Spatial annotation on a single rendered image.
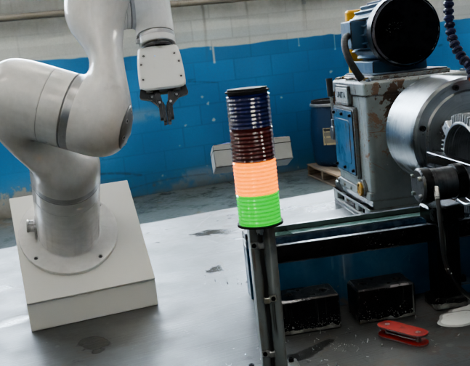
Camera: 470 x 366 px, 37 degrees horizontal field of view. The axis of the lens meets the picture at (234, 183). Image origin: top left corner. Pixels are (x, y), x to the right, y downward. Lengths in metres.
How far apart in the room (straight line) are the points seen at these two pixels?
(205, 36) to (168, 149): 1.14
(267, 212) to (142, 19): 0.75
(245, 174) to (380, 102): 0.88
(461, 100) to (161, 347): 0.81
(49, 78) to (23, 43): 5.51
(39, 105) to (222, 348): 0.48
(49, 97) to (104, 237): 0.41
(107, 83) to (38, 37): 5.54
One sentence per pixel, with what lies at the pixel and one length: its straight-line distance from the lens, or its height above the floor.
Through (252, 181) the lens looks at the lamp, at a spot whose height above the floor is 1.10.
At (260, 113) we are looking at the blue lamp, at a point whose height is 1.18.
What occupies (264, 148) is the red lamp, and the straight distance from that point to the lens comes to 0.93.
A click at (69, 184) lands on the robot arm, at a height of 1.08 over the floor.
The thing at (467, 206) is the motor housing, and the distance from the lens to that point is 1.40.
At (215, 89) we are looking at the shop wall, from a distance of 6.90.
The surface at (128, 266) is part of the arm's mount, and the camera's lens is 1.38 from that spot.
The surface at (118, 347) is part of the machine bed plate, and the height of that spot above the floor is 0.80.
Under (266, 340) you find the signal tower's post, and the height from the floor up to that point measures 0.86.
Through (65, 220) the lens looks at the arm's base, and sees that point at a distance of 1.27.
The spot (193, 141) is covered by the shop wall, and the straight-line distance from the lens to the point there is 6.86.
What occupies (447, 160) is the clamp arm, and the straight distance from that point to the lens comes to 1.38.
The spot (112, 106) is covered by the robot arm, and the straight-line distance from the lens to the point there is 1.06.
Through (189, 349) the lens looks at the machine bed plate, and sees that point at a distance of 1.17.
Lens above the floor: 1.27
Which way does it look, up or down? 11 degrees down
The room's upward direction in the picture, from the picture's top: 6 degrees counter-clockwise
